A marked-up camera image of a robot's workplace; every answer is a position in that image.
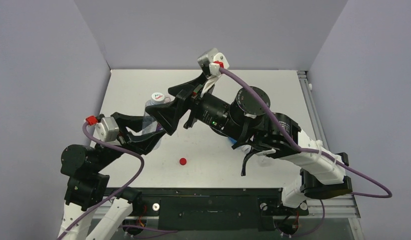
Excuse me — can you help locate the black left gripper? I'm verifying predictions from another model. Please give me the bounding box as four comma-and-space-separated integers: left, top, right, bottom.
92, 111, 164, 171

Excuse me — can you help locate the clear bottle white cap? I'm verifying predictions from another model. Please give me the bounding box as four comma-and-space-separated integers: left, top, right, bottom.
141, 92, 172, 152

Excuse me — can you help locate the red bottle cap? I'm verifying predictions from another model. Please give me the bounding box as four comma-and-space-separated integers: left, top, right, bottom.
179, 158, 187, 166

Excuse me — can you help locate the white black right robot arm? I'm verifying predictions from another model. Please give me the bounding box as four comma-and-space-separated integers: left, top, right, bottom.
145, 74, 353, 214

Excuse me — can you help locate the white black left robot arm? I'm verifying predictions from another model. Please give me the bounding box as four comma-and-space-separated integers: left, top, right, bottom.
57, 112, 166, 240

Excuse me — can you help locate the blue label clear bottle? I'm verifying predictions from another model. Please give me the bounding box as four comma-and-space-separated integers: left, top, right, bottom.
228, 137, 251, 153

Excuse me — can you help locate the clear unlabelled bottle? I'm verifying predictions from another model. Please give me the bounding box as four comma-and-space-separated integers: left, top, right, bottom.
256, 156, 274, 168

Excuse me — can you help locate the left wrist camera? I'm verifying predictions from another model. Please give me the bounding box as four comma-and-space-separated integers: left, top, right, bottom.
94, 116, 120, 143

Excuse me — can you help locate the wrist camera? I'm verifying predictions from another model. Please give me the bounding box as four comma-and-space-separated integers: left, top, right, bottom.
197, 47, 230, 79
94, 116, 120, 143

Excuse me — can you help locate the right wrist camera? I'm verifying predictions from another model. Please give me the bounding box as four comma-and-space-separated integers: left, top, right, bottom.
197, 47, 230, 79

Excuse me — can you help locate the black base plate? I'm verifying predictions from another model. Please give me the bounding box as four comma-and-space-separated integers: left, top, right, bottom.
123, 187, 309, 231

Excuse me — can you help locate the aluminium rail frame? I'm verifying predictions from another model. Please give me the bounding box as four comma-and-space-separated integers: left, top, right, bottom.
296, 70, 362, 220

